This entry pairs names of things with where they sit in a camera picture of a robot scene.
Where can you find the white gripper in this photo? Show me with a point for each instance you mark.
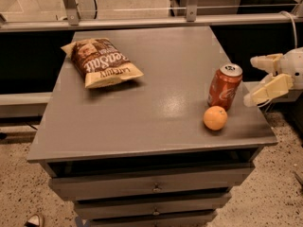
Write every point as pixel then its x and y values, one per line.
pixel 295 67

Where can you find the red coke can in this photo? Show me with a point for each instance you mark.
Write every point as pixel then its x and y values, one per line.
pixel 224 86

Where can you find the orange fruit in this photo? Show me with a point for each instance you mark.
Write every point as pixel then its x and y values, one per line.
pixel 215 118

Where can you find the grey drawer cabinet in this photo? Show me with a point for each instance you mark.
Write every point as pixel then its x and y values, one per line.
pixel 137 154

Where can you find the brown chip bag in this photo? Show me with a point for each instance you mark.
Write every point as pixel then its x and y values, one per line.
pixel 100 63

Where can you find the shoe tip on floor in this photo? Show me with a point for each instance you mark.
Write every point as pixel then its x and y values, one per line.
pixel 35 221

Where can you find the metal railing frame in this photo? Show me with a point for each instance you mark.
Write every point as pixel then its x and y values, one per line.
pixel 49 15

